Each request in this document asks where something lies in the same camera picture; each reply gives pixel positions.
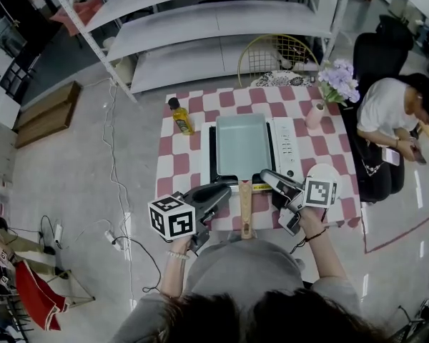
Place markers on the pink vase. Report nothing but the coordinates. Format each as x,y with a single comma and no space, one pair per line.
314,117

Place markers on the person's right forearm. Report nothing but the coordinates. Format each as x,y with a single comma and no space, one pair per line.
323,252

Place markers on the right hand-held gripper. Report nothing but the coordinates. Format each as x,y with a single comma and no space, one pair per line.
316,191

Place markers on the white power strip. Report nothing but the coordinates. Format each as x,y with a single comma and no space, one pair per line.
113,239
58,232

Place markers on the pink phone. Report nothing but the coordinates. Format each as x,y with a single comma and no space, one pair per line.
391,155

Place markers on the person's left forearm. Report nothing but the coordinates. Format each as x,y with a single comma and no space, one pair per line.
173,273

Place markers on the person's grey shirt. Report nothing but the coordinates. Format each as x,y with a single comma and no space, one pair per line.
243,266

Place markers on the patterned seat cushion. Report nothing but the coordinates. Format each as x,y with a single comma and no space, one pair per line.
282,79

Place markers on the pink checkered tablecloth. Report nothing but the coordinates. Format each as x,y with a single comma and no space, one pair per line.
318,145

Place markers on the black office chair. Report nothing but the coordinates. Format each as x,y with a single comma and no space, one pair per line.
379,55

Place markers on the yellow oil bottle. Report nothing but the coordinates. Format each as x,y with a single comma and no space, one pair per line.
183,121

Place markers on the white portable stove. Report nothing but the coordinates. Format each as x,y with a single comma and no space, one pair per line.
286,145

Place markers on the brown wooden box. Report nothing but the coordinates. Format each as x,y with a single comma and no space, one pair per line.
48,114

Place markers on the pink cloth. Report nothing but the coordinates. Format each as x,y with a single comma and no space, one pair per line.
82,11

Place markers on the white metal shelf rack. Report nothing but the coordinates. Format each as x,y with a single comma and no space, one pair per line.
207,23

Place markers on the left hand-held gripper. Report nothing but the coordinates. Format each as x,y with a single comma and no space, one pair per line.
171,218

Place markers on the white round plate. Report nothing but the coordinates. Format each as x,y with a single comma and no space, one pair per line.
321,172

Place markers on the purple flower bunch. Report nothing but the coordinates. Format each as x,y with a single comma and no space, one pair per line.
339,80

